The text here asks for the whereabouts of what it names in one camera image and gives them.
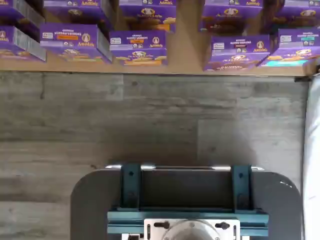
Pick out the teal metal mounting frame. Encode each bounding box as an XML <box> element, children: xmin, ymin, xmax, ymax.
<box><xmin>107</xmin><ymin>163</ymin><xmax>270</xmax><ymax>238</ymax></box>

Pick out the wooden shelf board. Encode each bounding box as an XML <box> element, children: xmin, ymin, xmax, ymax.
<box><xmin>0</xmin><ymin>0</ymin><xmax>320</xmax><ymax>77</ymax></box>

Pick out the purple Annie's box red label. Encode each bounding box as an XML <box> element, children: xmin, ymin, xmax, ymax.
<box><xmin>202</xmin><ymin>34</ymin><xmax>271</xmax><ymax>73</ymax></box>

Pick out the chrome cart bar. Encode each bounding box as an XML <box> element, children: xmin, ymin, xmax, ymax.
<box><xmin>104</xmin><ymin>163</ymin><xmax>265</xmax><ymax>173</ymax></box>

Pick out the purple Annie's box teal label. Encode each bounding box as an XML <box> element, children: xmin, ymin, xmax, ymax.
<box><xmin>257</xmin><ymin>28</ymin><xmax>320</xmax><ymax>69</ymax></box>

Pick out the gray robot cart top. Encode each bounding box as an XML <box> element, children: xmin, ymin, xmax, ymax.
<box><xmin>70</xmin><ymin>164</ymin><xmax>302</xmax><ymax>240</ymax></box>

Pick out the white fabric curtain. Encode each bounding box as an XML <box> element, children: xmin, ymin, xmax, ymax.
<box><xmin>301</xmin><ymin>74</ymin><xmax>320</xmax><ymax>240</ymax></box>

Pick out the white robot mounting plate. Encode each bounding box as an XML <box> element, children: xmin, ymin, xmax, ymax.
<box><xmin>143</xmin><ymin>218</ymin><xmax>242</xmax><ymax>240</ymax></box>

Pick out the purple Annie's snack box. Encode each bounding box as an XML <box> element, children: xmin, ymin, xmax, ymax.
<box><xmin>0</xmin><ymin>24</ymin><xmax>48</xmax><ymax>63</ymax></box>
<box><xmin>109</xmin><ymin>30</ymin><xmax>168</xmax><ymax>67</ymax></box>
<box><xmin>198</xmin><ymin>0</ymin><xmax>264</xmax><ymax>36</ymax></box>
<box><xmin>42</xmin><ymin>0</ymin><xmax>115</xmax><ymax>32</ymax></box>
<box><xmin>261</xmin><ymin>0</ymin><xmax>320</xmax><ymax>35</ymax></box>
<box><xmin>39</xmin><ymin>23</ymin><xmax>113</xmax><ymax>64</ymax></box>
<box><xmin>118</xmin><ymin>0</ymin><xmax>177</xmax><ymax>34</ymax></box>
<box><xmin>0</xmin><ymin>0</ymin><xmax>46</xmax><ymax>42</ymax></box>

